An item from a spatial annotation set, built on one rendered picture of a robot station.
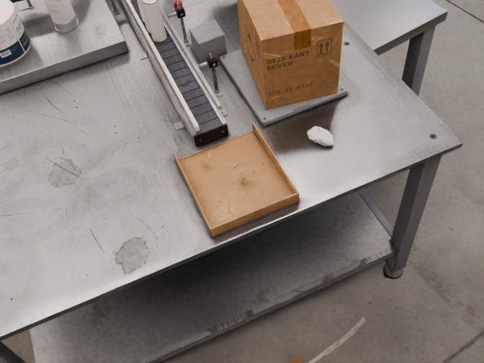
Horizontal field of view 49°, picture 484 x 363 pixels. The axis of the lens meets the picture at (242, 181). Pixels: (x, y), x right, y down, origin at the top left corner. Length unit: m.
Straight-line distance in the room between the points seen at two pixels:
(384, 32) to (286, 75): 0.53
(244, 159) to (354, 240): 0.73
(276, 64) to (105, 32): 0.75
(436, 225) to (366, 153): 0.97
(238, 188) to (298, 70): 0.39
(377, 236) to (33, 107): 1.35
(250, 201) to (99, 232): 0.42
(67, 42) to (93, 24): 0.12
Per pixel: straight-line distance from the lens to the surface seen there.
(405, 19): 2.10
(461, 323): 2.31
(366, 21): 2.07
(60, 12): 2.09
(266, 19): 1.58
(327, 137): 1.59
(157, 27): 1.92
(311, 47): 1.58
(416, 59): 2.24
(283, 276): 2.05
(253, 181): 1.52
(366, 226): 2.18
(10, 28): 2.03
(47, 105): 1.93
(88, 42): 2.05
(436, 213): 2.54
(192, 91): 1.74
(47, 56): 2.04
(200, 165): 1.58
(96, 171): 1.66
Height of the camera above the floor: 2.04
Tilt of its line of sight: 52 degrees down
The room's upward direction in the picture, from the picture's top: 7 degrees counter-clockwise
